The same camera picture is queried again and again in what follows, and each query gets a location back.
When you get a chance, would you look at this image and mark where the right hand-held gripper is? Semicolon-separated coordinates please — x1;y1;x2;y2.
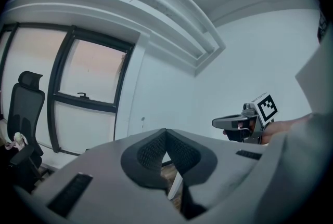
212;92;278;144

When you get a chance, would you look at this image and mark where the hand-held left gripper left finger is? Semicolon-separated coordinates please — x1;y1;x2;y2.
33;128;187;224

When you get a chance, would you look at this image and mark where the person's black t-shirt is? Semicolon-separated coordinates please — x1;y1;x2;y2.
316;0;333;43

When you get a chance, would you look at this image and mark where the black window frame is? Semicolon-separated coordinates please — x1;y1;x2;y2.
0;22;136;156

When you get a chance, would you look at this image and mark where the person's right forearm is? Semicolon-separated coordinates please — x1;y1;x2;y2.
262;113;314;145

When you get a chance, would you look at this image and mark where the black mesh office chair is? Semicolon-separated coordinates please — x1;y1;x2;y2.
6;71;52;192

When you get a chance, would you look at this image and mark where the white plush toy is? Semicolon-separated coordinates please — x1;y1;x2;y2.
5;131;28;150

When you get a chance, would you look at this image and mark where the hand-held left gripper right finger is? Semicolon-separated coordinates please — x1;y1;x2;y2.
166;128;270;220

